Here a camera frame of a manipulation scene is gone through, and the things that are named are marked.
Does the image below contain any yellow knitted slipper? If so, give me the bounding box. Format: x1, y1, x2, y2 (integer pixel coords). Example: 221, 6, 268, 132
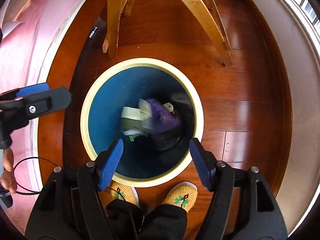
110, 181, 140, 207
162, 181, 198, 212

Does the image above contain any right yellow knitted slipper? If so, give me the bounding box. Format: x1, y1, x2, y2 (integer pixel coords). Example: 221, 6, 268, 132
162, 181, 198, 212

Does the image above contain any blue trash bin cream rim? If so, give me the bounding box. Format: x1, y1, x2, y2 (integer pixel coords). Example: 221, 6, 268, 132
80, 58, 204, 187

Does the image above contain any pink bed cover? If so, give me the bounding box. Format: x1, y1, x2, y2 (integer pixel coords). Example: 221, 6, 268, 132
1, 0, 85, 234

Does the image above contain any black gold wrapper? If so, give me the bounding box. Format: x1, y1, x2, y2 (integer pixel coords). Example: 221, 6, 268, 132
151, 111, 185, 151

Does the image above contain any person's left hand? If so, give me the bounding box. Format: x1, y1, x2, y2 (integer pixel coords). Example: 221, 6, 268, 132
1, 148, 17, 194

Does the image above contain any purple plastic bag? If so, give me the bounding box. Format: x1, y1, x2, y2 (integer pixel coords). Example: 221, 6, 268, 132
147, 99, 181, 134

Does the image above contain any left yellow knitted slipper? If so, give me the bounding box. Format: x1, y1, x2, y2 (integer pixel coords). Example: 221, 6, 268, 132
110, 181, 140, 207

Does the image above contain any black cable loop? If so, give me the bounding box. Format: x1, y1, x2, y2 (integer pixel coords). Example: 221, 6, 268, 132
13, 156, 60, 196

